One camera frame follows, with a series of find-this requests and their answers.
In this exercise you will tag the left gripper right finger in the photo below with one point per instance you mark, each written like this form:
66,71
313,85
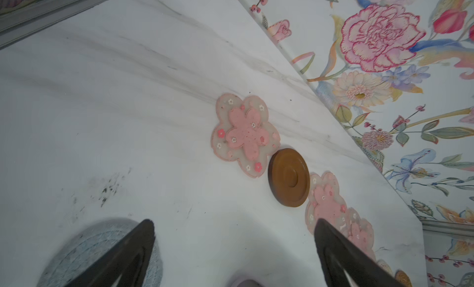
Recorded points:
341,259

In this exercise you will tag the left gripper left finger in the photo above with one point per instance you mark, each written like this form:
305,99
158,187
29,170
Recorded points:
125,264

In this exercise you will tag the pink flower coaster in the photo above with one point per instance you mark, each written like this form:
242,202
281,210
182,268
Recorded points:
244,133
325,202
360,233

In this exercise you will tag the grey round knitted coaster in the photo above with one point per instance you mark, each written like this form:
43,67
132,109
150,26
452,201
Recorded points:
83,250

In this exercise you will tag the woven rattan round coaster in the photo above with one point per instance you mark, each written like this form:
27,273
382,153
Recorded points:
403,278

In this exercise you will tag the brown wooden round coaster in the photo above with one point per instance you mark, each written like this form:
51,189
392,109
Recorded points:
289,178

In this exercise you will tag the white embroidered round coaster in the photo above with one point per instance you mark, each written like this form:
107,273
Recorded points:
384,265

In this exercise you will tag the right corner aluminium post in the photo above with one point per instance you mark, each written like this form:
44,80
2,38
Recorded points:
454,230

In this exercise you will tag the corner aluminium post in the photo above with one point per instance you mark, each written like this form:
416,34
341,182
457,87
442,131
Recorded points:
23,18
454,230

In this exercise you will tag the left corner aluminium post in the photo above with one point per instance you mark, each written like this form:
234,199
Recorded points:
23,18

